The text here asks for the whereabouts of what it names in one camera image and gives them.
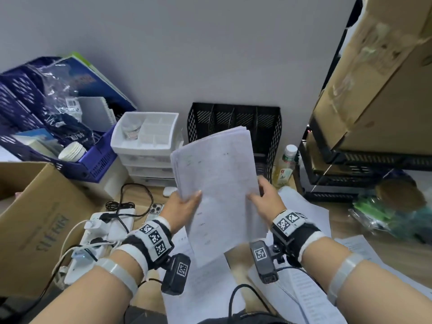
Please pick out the person's right hand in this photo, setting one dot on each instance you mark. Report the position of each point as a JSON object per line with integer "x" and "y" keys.
{"x": 270, "y": 204}

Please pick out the person's left hand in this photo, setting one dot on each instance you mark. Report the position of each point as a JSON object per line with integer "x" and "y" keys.
{"x": 175, "y": 209}

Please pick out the person's left thumb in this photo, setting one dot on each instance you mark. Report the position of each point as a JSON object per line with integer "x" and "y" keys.
{"x": 193, "y": 200}

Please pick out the person's right thumb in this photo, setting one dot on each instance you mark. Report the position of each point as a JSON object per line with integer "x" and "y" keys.
{"x": 256, "y": 199}

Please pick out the stack of white paper sheets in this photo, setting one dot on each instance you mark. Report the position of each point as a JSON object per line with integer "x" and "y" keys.
{"x": 219, "y": 185}

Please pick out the person's left forearm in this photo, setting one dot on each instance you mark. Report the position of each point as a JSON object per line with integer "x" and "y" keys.
{"x": 87, "y": 296}

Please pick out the person's right forearm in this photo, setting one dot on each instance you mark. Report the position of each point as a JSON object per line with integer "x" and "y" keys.
{"x": 371, "y": 293}

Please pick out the white earbuds case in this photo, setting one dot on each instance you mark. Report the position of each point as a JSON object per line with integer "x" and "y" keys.
{"x": 169, "y": 191}

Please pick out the clear bottle with green label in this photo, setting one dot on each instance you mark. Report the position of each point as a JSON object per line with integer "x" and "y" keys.
{"x": 285, "y": 167}

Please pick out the right wristband with square markers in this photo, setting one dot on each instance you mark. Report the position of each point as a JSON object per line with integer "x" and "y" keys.
{"x": 297, "y": 229}

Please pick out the wristband with square markers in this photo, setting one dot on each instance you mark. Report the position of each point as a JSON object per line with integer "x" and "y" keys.
{"x": 148, "y": 239}
{"x": 297, "y": 229}

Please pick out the left wristband with square markers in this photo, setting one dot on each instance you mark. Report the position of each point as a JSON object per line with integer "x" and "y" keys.
{"x": 148, "y": 239}

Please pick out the white plastic drawer organizer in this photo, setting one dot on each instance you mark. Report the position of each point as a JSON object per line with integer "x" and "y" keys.
{"x": 148, "y": 155}

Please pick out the black mesh file holder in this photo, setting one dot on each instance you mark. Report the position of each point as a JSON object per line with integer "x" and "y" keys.
{"x": 263, "y": 128}

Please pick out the white power strip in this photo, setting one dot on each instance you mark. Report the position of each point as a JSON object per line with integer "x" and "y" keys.
{"x": 114, "y": 229}

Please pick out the stack of black plastic crates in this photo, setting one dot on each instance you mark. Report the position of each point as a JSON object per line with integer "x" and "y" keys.
{"x": 341, "y": 175}

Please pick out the small clear jar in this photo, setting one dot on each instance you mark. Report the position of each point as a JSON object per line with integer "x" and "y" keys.
{"x": 132, "y": 130}

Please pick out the printed paper sheet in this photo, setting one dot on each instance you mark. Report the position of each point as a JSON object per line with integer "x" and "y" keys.
{"x": 303, "y": 293}
{"x": 199, "y": 296}
{"x": 381, "y": 254}

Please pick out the white charger plug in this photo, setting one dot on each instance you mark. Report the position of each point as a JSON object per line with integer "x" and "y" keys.
{"x": 92, "y": 224}

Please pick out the person's dark clothing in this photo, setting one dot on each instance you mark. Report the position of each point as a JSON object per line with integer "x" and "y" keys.
{"x": 249, "y": 317}

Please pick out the stack of white paper cups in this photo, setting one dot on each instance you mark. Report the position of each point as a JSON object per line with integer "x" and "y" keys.
{"x": 72, "y": 152}

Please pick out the white ribbed box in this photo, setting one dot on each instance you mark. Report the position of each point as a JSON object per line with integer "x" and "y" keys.
{"x": 96, "y": 113}

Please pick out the green items in plastic bag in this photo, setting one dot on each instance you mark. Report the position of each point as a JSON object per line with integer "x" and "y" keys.
{"x": 395, "y": 212}

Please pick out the blue hardcover book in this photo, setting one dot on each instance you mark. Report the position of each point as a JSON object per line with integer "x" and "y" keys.
{"x": 101, "y": 87}

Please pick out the open brown cardboard box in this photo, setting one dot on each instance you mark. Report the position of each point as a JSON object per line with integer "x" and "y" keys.
{"x": 37, "y": 226}

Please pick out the white and blue carton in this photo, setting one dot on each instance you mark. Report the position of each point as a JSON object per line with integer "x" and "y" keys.
{"x": 37, "y": 141}

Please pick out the clear crumpled plastic bag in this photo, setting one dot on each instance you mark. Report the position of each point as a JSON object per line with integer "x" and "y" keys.
{"x": 57, "y": 94}

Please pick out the large taped cardboard box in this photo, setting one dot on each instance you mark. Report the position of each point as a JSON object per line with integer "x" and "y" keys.
{"x": 381, "y": 74}

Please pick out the blue plastic mesh basket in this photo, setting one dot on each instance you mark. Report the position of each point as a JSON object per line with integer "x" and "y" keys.
{"x": 20, "y": 97}

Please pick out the smartphone with triple camera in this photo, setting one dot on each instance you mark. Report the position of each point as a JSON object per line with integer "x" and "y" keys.
{"x": 155, "y": 210}

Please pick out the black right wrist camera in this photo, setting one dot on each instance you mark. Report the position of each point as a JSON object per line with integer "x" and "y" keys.
{"x": 265, "y": 261}

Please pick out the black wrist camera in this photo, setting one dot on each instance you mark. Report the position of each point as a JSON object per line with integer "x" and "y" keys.
{"x": 265, "y": 261}
{"x": 176, "y": 273}

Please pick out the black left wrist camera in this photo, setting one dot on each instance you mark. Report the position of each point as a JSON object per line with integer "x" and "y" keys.
{"x": 176, "y": 273}

